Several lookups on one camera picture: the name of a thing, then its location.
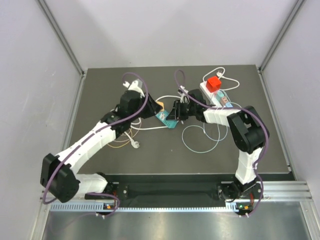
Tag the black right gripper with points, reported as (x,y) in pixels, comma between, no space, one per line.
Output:
(176,113)

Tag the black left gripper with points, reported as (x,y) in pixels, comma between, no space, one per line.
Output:
(152,107)

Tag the teal power strip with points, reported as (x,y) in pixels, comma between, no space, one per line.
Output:
(162,116)

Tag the yellow USB charger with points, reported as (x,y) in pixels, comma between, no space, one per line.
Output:
(161,104)

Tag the white power strip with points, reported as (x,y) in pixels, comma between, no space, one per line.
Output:
(211,95)

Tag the blue USB charger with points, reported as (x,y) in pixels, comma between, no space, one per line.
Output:
(228,105)

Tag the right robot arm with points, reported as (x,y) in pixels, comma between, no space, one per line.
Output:
(248,131)

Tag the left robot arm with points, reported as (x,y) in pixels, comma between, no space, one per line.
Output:
(60,173)

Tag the red cube adapter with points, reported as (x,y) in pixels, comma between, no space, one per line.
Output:
(213,84)

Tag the mint USB charger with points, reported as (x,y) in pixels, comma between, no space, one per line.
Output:
(219,95)

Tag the salmon dual USB charger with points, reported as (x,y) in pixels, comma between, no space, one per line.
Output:
(223,101)

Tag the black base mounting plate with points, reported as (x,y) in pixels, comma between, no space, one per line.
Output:
(213,190)

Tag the white wall plug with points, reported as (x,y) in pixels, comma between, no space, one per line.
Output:
(135,144)

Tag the aluminium frame rail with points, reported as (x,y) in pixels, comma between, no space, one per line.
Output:
(283,190)

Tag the perforated cable duct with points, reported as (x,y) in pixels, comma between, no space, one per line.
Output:
(106,207)

